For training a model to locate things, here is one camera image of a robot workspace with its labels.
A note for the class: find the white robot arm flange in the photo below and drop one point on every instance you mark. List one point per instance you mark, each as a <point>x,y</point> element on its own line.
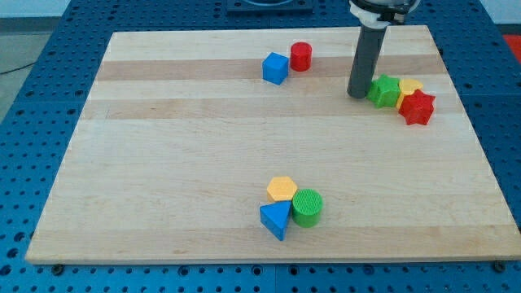
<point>378,14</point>

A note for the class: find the blue cube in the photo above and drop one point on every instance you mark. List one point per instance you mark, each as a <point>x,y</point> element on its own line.
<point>275,68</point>

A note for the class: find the green star block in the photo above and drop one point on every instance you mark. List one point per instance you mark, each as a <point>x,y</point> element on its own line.
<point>384,91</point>

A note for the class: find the red star block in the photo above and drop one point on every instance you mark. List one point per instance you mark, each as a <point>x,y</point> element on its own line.
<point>417,108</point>

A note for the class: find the yellow hexagon block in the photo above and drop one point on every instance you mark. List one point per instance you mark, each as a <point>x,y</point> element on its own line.
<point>281,189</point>

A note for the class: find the wooden board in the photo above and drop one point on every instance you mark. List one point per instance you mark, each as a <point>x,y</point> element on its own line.
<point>180,136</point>

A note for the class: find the blue triangle block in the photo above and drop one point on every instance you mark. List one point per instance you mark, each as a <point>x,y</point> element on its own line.
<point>275,217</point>

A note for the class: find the green cylinder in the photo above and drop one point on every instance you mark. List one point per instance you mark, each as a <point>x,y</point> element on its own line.
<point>307,207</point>

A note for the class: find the red cylinder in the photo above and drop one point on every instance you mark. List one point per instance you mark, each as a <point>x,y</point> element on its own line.
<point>301,56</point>

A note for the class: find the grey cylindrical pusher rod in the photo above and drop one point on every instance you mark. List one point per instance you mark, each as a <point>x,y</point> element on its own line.
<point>366,57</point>

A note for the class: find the yellow heart block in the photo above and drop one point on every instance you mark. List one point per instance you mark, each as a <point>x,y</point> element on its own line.
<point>407,87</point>

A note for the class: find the dark blue base plate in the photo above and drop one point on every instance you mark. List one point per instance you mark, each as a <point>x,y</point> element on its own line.
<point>258,6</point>

